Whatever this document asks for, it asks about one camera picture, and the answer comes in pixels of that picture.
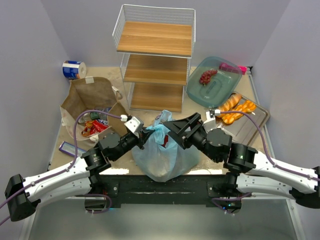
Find green label water bottle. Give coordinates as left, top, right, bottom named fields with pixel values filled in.
left=78, top=112, right=108, bottom=125

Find pink small object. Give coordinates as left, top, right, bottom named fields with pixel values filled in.
left=238, top=65, right=247, bottom=75

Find metal tray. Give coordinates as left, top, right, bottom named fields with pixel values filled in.
left=216, top=103, right=270, bottom=146

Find pink purple toy vegetable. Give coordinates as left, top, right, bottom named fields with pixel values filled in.
left=219, top=62, right=240, bottom=74

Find brown paper grocery bag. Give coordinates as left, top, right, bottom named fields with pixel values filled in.
left=60, top=77, right=127, bottom=141

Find blue white toilet paper roll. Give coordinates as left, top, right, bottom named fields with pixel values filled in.
left=62, top=60, right=87, bottom=80

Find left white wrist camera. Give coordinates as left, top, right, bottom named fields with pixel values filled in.
left=120, top=114, right=144, bottom=138

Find long bread loaf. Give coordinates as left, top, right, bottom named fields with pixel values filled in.
left=218, top=93, right=242, bottom=112

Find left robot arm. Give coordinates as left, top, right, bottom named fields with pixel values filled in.
left=1, top=128, right=153, bottom=222

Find white wire wooden shelf rack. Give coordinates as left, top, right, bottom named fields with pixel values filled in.
left=112, top=4, right=196, bottom=112

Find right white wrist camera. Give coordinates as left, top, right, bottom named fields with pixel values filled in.
left=203, top=109, right=221, bottom=132

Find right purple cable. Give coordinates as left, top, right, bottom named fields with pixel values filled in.
left=211, top=111, right=320, bottom=215

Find red candy bag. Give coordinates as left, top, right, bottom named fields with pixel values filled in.
left=81, top=119, right=109, bottom=138

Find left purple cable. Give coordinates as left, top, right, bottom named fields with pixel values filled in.
left=0, top=109, right=126, bottom=226

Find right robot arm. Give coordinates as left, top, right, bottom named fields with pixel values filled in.
left=164, top=113, right=320, bottom=211

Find orange croissant bread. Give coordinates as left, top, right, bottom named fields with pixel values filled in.
left=222, top=100, right=257, bottom=125

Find purple cable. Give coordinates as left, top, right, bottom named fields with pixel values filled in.
left=211, top=111, right=320, bottom=215
left=0, top=109, right=126, bottom=226

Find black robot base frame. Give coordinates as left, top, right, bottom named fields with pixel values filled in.
left=43, top=170, right=252, bottom=209

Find teal plastic food container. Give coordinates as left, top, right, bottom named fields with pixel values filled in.
left=186, top=56, right=242, bottom=108

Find light blue plastic bag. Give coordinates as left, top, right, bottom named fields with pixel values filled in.
left=131, top=110, right=200, bottom=182

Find purple chocolate bar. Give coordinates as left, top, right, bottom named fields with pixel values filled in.
left=58, top=141, right=86, bottom=157

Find red grape bunch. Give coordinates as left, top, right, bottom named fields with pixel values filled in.
left=199, top=69, right=218, bottom=86

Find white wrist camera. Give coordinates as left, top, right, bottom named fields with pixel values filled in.
left=120, top=114, right=144, bottom=138
left=203, top=109, right=221, bottom=132

